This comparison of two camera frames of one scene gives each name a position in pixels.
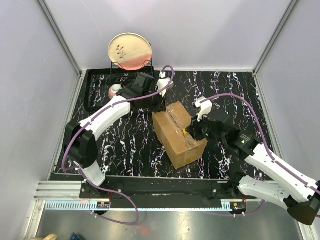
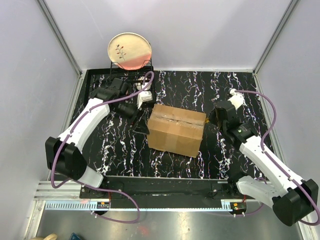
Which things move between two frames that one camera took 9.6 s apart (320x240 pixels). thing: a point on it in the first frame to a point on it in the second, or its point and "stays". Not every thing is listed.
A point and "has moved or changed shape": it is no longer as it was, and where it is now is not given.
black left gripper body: (153, 103) to (129, 110)
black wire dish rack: (97, 82) stays
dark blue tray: (74, 236) stays
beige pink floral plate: (130, 51) stays
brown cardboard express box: (179, 147) has moved or changed shape
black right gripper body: (202, 130) to (213, 117)
